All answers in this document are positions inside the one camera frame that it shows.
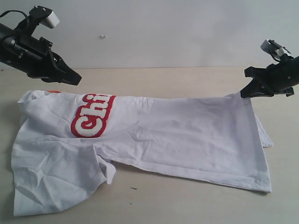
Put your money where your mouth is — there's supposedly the orange plastic tag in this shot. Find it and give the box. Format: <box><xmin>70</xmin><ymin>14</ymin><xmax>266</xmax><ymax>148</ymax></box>
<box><xmin>47</xmin><ymin>90</ymin><xmax>62</xmax><ymax>93</ymax></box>

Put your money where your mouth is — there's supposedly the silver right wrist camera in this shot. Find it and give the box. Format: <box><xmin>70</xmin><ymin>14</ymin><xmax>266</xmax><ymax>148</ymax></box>
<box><xmin>260</xmin><ymin>39</ymin><xmax>291</xmax><ymax>61</ymax></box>

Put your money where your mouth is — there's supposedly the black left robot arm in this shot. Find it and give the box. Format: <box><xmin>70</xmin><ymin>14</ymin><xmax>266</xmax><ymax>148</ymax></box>
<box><xmin>0</xmin><ymin>24</ymin><xmax>82</xmax><ymax>85</ymax></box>

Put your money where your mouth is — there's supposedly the white t-shirt red lettering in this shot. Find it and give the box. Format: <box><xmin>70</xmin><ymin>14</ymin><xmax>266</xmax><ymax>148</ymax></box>
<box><xmin>11</xmin><ymin>90</ymin><xmax>273</xmax><ymax>217</ymax></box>

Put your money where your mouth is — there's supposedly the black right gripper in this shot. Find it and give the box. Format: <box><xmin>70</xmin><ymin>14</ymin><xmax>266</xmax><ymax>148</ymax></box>
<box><xmin>240</xmin><ymin>58</ymin><xmax>297</xmax><ymax>98</ymax></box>

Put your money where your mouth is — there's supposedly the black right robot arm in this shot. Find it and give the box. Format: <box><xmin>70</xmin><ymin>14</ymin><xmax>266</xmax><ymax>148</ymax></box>
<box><xmin>241</xmin><ymin>56</ymin><xmax>299</xmax><ymax>98</ymax></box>

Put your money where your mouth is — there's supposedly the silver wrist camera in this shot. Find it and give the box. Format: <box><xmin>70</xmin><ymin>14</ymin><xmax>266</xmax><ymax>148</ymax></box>
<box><xmin>260</xmin><ymin>39</ymin><xmax>291</xmax><ymax>61</ymax></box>
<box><xmin>29</xmin><ymin>6</ymin><xmax>60</xmax><ymax>29</ymax></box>

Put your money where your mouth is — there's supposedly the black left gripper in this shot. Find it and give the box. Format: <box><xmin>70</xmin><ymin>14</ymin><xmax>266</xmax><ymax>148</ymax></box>
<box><xmin>9</xmin><ymin>35</ymin><xmax>82</xmax><ymax>85</ymax></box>

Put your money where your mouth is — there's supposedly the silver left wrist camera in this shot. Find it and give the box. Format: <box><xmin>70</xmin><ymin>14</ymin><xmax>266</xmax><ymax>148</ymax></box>
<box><xmin>29</xmin><ymin>6</ymin><xmax>60</xmax><ymax>29</ymax></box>

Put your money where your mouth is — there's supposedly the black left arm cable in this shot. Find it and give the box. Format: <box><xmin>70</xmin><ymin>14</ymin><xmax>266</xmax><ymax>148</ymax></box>
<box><xmin>0</xmin><ymin>9</ymin><xmax>36</xmax><ymax>35</ymax></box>

